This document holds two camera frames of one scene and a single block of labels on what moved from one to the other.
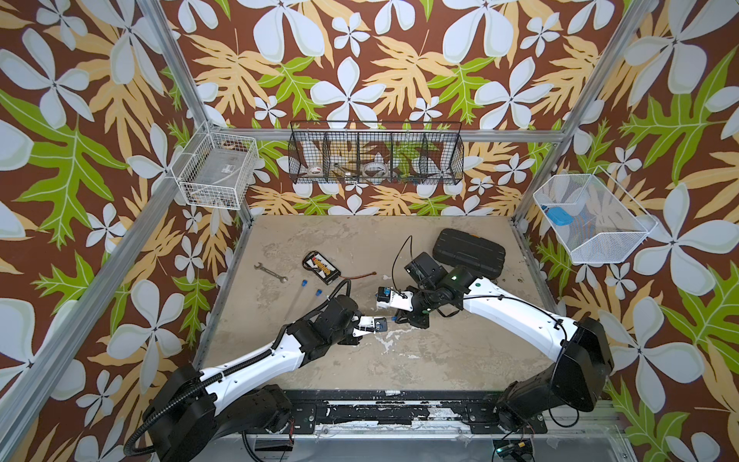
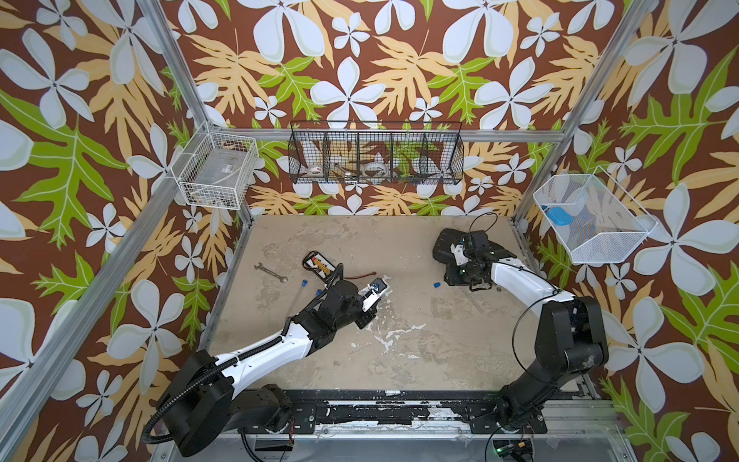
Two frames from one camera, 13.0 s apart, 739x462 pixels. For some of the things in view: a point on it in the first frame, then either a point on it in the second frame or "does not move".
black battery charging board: x=317 y=263 does not move
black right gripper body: x=422 y=303 → x=462 y=274
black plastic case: x=454 y=248 does not move
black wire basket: x=423 y=153 does not move
